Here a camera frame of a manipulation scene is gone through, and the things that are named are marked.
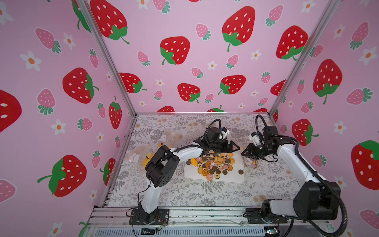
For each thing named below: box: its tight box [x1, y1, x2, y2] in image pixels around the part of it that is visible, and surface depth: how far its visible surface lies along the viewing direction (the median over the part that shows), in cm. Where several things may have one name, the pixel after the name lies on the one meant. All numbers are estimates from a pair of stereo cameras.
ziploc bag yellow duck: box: [157, 129, 185, 149], surface depth 106 cm
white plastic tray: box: [183, 150, 246, 183], surface depth 91 cm
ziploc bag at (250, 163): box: [242, 155, 260, 170], surface depth 88 cm
